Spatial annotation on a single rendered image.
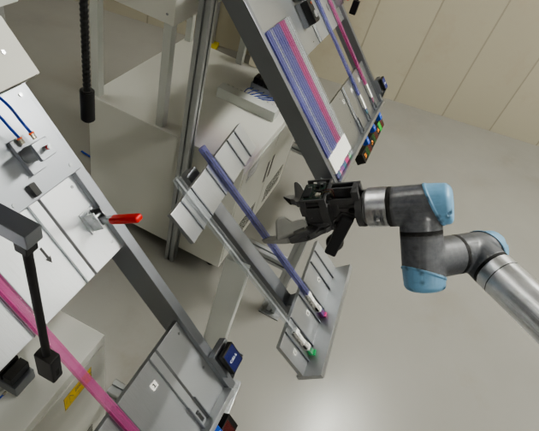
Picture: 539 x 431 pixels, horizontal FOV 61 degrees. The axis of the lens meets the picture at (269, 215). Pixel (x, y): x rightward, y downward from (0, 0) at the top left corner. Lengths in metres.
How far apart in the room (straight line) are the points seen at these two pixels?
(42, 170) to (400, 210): 0.57
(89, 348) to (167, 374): 0.30
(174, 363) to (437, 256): 0.51
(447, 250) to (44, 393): 0.84
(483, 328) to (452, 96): 2.00
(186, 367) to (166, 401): 0.07
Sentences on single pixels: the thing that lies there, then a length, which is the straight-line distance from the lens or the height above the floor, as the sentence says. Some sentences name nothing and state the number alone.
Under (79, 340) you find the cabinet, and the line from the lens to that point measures 1.16.
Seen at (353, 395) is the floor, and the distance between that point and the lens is 1.95.
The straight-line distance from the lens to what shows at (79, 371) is 0.77.
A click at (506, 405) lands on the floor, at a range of 2.30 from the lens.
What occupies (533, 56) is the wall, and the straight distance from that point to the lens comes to 3.89.
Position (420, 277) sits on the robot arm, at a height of 1.06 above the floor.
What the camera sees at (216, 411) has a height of 0.73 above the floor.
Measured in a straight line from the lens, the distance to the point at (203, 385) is 0.96.
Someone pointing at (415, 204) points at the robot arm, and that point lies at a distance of 0.84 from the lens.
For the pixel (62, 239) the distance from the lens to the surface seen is 0.77.
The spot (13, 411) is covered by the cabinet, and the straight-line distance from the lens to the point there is 1.11.
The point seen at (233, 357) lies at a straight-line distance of 0.95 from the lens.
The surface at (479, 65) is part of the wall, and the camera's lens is 3.82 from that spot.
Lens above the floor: 1.63
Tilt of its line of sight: 43 degrees down
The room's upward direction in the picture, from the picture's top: 19 degrees clockwise
